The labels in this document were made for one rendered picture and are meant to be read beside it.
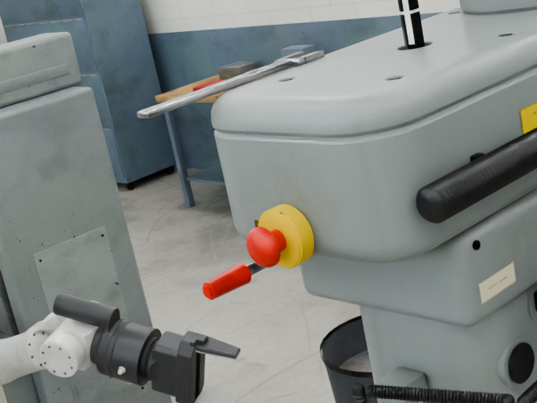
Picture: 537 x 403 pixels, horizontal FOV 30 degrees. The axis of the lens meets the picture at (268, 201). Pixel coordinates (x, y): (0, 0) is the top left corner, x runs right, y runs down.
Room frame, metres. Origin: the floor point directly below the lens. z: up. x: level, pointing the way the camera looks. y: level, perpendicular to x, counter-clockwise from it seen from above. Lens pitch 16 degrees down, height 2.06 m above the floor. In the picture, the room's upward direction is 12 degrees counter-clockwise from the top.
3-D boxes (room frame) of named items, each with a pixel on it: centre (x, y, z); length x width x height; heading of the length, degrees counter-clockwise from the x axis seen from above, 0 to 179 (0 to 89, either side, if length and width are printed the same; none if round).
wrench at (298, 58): (1.04, 0.01, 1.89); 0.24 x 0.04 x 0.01; 131
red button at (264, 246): (0.90, 0.01, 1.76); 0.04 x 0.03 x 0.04; 40
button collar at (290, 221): (0.91, -0.01, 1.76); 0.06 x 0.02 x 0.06; 40
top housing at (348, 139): (1.07, -0.20, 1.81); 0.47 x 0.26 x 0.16; 130
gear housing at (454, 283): (1.08, -0.22, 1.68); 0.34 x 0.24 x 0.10; 130
